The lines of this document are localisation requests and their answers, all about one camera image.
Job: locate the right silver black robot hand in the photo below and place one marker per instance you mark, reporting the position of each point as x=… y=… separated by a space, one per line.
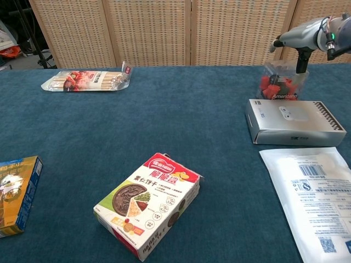
x=300 y=35

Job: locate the transparent box of red capsules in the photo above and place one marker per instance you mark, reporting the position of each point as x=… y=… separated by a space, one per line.
x=277 y=85

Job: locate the white earbuds box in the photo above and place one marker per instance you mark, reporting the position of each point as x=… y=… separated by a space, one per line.
x=293 y=117

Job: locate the red white biscuit box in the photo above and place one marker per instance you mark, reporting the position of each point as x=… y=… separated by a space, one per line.
x=148 y=205

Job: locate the yellow blue snack box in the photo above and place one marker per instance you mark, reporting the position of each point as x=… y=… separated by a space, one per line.
x=16 y=197

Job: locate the wicker folding screen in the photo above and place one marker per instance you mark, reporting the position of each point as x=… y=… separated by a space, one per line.
x=164 y=33

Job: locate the white plastic pouch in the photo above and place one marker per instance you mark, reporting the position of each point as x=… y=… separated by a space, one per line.
x=312 y=197

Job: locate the blue table cloth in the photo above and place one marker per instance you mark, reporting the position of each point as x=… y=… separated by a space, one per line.
x=137 y=117

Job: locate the biscuit stick packet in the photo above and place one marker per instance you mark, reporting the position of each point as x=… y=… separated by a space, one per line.
x=85 y=79

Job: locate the black tripod stand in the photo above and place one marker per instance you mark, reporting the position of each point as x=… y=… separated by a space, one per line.
x=38 y=46

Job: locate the orange plastic bag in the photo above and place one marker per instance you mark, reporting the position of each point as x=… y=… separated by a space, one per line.
x=9 y=52

